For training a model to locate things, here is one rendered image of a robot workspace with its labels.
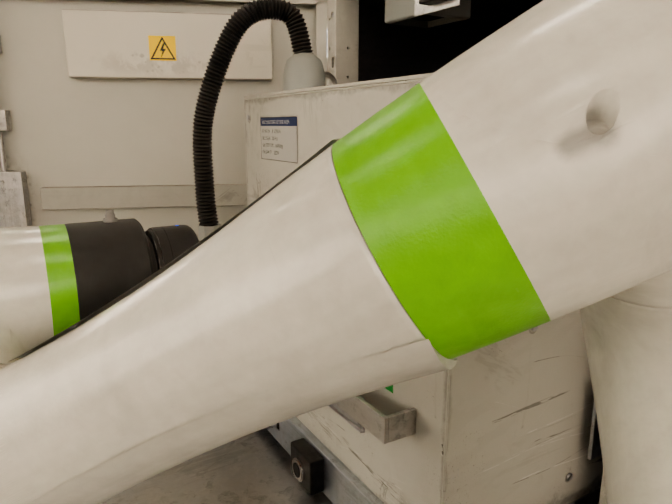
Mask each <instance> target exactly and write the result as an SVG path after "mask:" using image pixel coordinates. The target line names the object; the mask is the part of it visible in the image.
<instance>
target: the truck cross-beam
mask: <svg viewBox="0 0 672 504"><path fill-rule="evenodd" d="M267 430H268V431H269V432H270V433H271V434H272V435H273V437H274V438H275V439H276V440H277V441H278V442H279V443H280V444H281V446H282V447H283V448H284V449H285V450H286V451H287V452H288V453H289V455H290V456H291V442H292V441H295V440H298V439H301V438H304V439H305V440H306V441H307V442H308V443H309V444H310V445H311V446H312V447H313V448H314V449H315V450H316V451H317V452H318V453H319V454H320V455H321V456H322V457H323V459H324V491H322V492H323V493H324V494H325V495H326V496H327V497H328V499H329V500H330V501H331V502H332V503H333V504H385V503H384V502H383V501H382V500H381V499H380V498H379V497H378V496H376V495H375V494H374V493H373V492H372V491H371V490H370V489H369V488H368V487H367V486H366V485H365V484H364V483H363V482H362V481H361V480H360V479H359V478H358V477H357V476H356V475H355V474H354V473H353V472H352V471H351V470H350V469H349V468H348V467H347V466H346V465H345V464H344V463H343V462H342V461H341V460H340V459H339V458H338V457H337V456H336V455H334V454H333V453H332V452H331V451H330V450H329V449H328V448H327V447H326V446H325V445H324V444H323V443H322V442H321V441H320V440H319V439H318V438H317V437H316V436H315V435H314V434H313V433H312V432H311V431H310V430H309V429H308V428H307V427H306V426H305V425H304V424H303V423H302V422H301V421H300V420H299V419H298V418H297V417H293V418H290V419H288V420H285V421H282V422H279V423H278V427H274V428H270V429H267Z"/></svg>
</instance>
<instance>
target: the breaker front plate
mask: <svg viewBox="0 0 672 504"><path fill-rule="evenodd" d="M418 83H420V82H416V83H406V84H397V85H387V86H377V87H367V88H357V89H348V90H338V91H328V92H318V93H309V94H299V95H289V96H279V97H269V98H260V99H250V100H244V103H245V132H246V162H247V191H248V205H250V204H251V203H252V202H254V201H255V200H256V199H258V198H259V197H260V196H262V195H263V194H264V193H265V192H267V191H268V190H269V189H271V188H272V187H273V186H275V185H276V184H277V183H278V182H280V181H281V180H282V179H284V178H285V177H286V176H287V175H289V174H290V173H291V172H292V171H294V170H295V169H296V168H298V167H299V166H300V165H301V164H303V163H304V162H305V161H306V160H308V159H309V158H310V157H311V156H313V155H314V154H315V153H316V152H318V151H319V150H320V149H321V148H323V147H324V146H325V145H326V144H328V143H329V142H330V141H331V140H333V139H341V138H342V137H344V136H345V135H346V134H348V133H349V132H351V131H352V130H353V129H355V128H356V127H357V126H359V125H360V124H362V123H363V122H364V121H366V120H367V119H368V118H370V117H371V116H373V115H374V114H375V113H377V112H378V111H380V110H381V109H382V108H384V107H385V106H387V105H388V104H390V103H391V102H392V101H394V100H395V99H397V98H398V97H400V96H401V95H402V94H404V93H405V92H407V91H408V90H410V89H411V88H412V87H414V86H415V85H417V84H418ZM292 116H297V149H298V163H291V162H283V161H275V160H267V159H261V124H260V117H292ZM447 383H448V370H446V371H442V372H438V373H434V374H430V375H427V376H423V377H420V378H416V379H412V380H409V381H405V382H402V383H398V384H395V385H393V393H392V392H390V391H389V390H387V389H386V388H381V389H378V390H375V391H371V392H368V393H365V394H362V395H359V396H360V397H361V398H362V399H364V400H365V401H366V402H368V403H369V404H371V405H372V406H373V407H375V408H376V409H377V410H379V411H380V412H381V413H383V414H384V415H385V416H387V415H391V414H394V413H397V412H400V411H403V410H407V409H410V408H413V407H414V408H416V433H415V434H413V435H410V436H407V437H404V438H401V439H398V440H395V441H392V442H389V443H386V444H383V443H382V442H381V441H380V440H378V439H377V438H376V437H375V436H374V435H372V434H371V433H370V432H369V431H368V430H366V429H365V428H364V427H363V426H361V425H360V424H359V423H358V422H357V421H355V420H354V419H353V418H352V417H351V416H349V415H348V414H347V413H346V412H345V411H343V410H342V409H341V408H340V407H338V406H337V405H336V404H335V403H334V404H331V405H328V406H325V407H322V408H319V409H316V410H313V411H310V412H307V413H304V414H302V415H299V416H296V417H297V418H298V419H299V420H300V421H301V422H302V423H303V424H304V425H305V426H306V427H307V428H308V429H309V430H310V431H311V432H312V433H313V434H314V435H315V436H316V437H317V438H318V439H319V440H320V441H321V442H322V443H323V444H324V445H325V446H326V447H327V448H328V449H329V450H330V451H331V452H332V453H333V454H334V455H336V456H337V457H338V458H339V459H340V460H341V461H342V462H343V463H344V464H345V465H346V466H347V467H348V468H349V469H350V470H351V471H352V472H353V473H354V474H355V475H356V476H357V477H358V478H359V479H360V480H361V481H362V482H363V483H364V484H365V485H366V486H367V487H368V488H369V489H370V490H371V491H372V492H373V493H374V494H375V495H376V496H378V497H379V498H380V499H381V500H382V501H383V502H384V503H385V504H442V486H443V465H444V445H445V424H446V404H447Z"/></svg>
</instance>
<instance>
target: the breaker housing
mask: <svg viewBox="0 0 672 504"><path fill-rule="evenodd" d="M431 74H433V73H426V74H418V75H410V76H401V77H393V78H385V79H376V80H368V81H360V82H352V83H343V84H335V85H327V86H319V87H310V88H302V89H294V90H285V91H277V92H269V93H261V94H252V95H244V100H250V99H260V98H269V97H279V96H289V95H299V94H309V93H318V92H328V91H338V90H348V89H357V88H367V87H377V86H387V85H397V84H406V83H416V82H421V81H423V80H424V79H425V78H427V77H428V76H430V75H431ZM454 359H458V361H457V363H456V365H455V366H454V368H452V369H449V370H448V383H447V404H446V424H445V445H444V465H443V486H442V504H570V503H572V502H574V501H576V500H578V499H580V498H582V497H584V496H586V495H587V494H589V493H591V492H593V491H595V490H597V489H599V488H601V482H602V474H603V460H602V455H601V456H599V457H596V458H594V459H592V460H589V459H588V450H589V441H590V432H591V423H592V414H593V404H592V398H593V388H592V382H591V375H590V369H589V363H588V358H587V352H586V347H585V341H584V336H583V330H582V323H581V315H580V309H579V310H576V311H574V312H571V313H569V314H567V315H564V316H562V317H559V318H557V319H554V320H552V321H549V322H547V323H544V324H542V325H539V326H537V327H534V328H532V329H529V330H526V331H524V332H521V333H519V334H516V335H514V336H511V337H509V338H506V339H504V340H501V341H499V342H496V343H493V344H491V345H488V346H485V347H483V348H480V349H477V350H475V351H472V352H469V353H467V354H464V355H461V356H459V357H456V358H453V359H451V360H454ZM458 469H459V472H457V471H458ZM457 477H458V478H457Z"/></svg>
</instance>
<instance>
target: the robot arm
mask: <svg viewBox="0 0 672 504"><path fill-rule="evenodd" d="M105 212H106V214H105V218H103V221H93V222H80V223H68V224H56V225H43V226H26V227H0V504H100V503H102V502H104V501H106V500H107V499H109V498H111V497H113V496H115V495H117V494H119V493H121V492H123V491H125V490H127V489H129V488H131V487H133V486H135V485H137V484H139V483H141V482H143V481H145V480H147V479H149V478H151V477H153V476H155V475H157V474H159V473H161V472H163V471H165V470H168V469H170V468H172V467H174V466H176V465H178V464H181V463H183V462H185V461H187V460H189V459H192V458H194V457H196V456H198V455H201V454H203V453H205V452H207V451H210V450H212V449H214V448H217V447H219V446H221V445H224V444H226V443H229V442H231V441H233V440H236V439H238V438H241V437H243V436H246V435H248V434H251V433H253V432H256V431H258V430H261V429H264V428H266V427H269V426H271V425H274V424H277V423H279V422H282V421H285V420H288V419H290V418H293V417H296V416H299V415H302V414H304V413H307V412H310V411H313V410H316V409H319V408H322V407H325V406H328V405H331V404H334V403H337V402H340V401H343V400H346V399H349V398H352V397H355V396H359V395H362V394H365V393H368V392H371V391H375V390H378V389H381V388H385V387H388V386H391V385H395V384H398V383H402V382H405V381H409V380H412V379H416V378H420V377H423V376H427V375H430V374H434V373H438V372H442V371H446V370H449V369H452V368H454V366H455V365H456V363H457V361H458V359H454V360H451V359H453V358H456V357H459V356H461V355H464V354H467V353H469V352H472V351H475V350H477V349H480V348H483V347H485V346H488V345H491V344H493V343H496V342H499V341H501V340H504V339H506V338H509V337H511V336H514V335H516V334H519V333H521V332H524V331H526V330H529V329H532V328H534V327H537V326H539V325H542V324H544V323H547V322H549V321H552V320H554V319H557V318H559V317H562V316H564V315H567V314H569V313H571V312H574V311H576V310H579V309H580V315H581V323H582V330H583V336H584V341H585V347H586V352H587V358H588V363H589V369H590V375H591V382H592V388H593V394H594V401H595V408H596V414H597V421H598V429H599V436H600V444H601V452H602V460H603V468H604V477H605V486H606V495H607V504H672V0H543V1H541V2H540V3H538V4H537V5H535V6H533V7H532V8H530V9H529V10H527V11H526V12H524V13H523V14H521V15H520V16H518V17H517V18H515V19H514V20H512V21H511V22H509V23H508V24H506V25H504V26H503V27H501V28H500V29H498V30H497V31H495V32H494V33H492V34H491V35H489V36H488V37H486V38H485V39H483V40H482V41H480V42H479V43H477V44H476V45H474V46H473V47H471V48H470V49H468V50H467V51H465V52H464V53H462V54H461V55H459V56H458V57H456V58H455V59H453V60H452V61H450V62H449V63H447V64H446V65H445V66H443V67H442V68H440V69H439V70H437V71H436V72H434V73H433V74H431V75H430V76H428V77H427V78H425V79H424V80H423V81H421V82H420V83H418V84H417V85H415V86H414V87H412V88H411V89H410V90H408V91H407V92H405V93H404V94H402V95H401V96H400V97H398V98H397V99H395V100H394V101H392V102H391V103H390V104H388V105H387V106H385V107H384V108H382V109H381V110H380V111H378V112H377V113H375V114H374V115H373V116H371V117H370V118H368V119H367V120H366V121H364V122H363V123H362V124H360V125H359V126H357V127H356V128H355V129H353V130H352V131H351V132H349V133H348V134H346V135H345V136H344V137H342V138H341V139H333V140H331V141H330V142H329V143H328V144H326V145H325V146H324V147H323V148H321V149H320V150H319V151H318V152H316V153H315V154H314V155H313V156H311V157H310V158H309V159H308V160H306V161H305V162H304V163H303V164H301V165H300V166H299V167H298V168H296V169H295V170H294V171H292V172H291V173H290V174H289V175H287V176H286V177H285V178H284V179H282V180H281V181H280V182H278V183H277V184H276V185H275V186H273V187H272V188H271V189H269V190H268V191H267V192H265V193H264V194H263V195H262V196H260V197H259V198H258V199H256V200H255V201H254V202H252V203H251V204H250V205H248V206H247V207H246V208H244V209H243V210H242V211H240V212H239V213H238V214H236V215H235V216H234V217H232V218H231V219H230V220H228V221H227V222H226V223H224V224H223V225H221V226H220V227H219V228H217V229H216V230H215V231H213V232H212V233H210V234H209V235H208V236H206V237H205V238H204V239H202V240H201V241H199V240H198V237H197V235H196V233H195V232H194V230H193V229H192V228H191V227H189V226H188V225H172V226H161V227H150V228H148V230H146V231H144V229H143V227H142V225H141V223H140V222H139V221H137V220H136V219H134V218H131V219H118V218H117V217H115V214H114V210H105Z"/></svg>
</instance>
